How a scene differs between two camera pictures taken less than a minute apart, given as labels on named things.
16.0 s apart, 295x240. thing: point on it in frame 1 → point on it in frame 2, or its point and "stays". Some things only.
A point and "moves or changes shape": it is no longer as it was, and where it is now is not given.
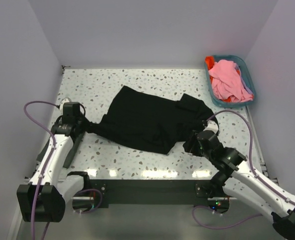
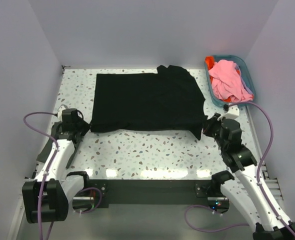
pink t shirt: [226, 83] stays
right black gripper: [189, 146] → [210, 122]
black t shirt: [138, 119] moves or changes shape
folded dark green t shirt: [76, 143] stays
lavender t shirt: [246, 88] stays
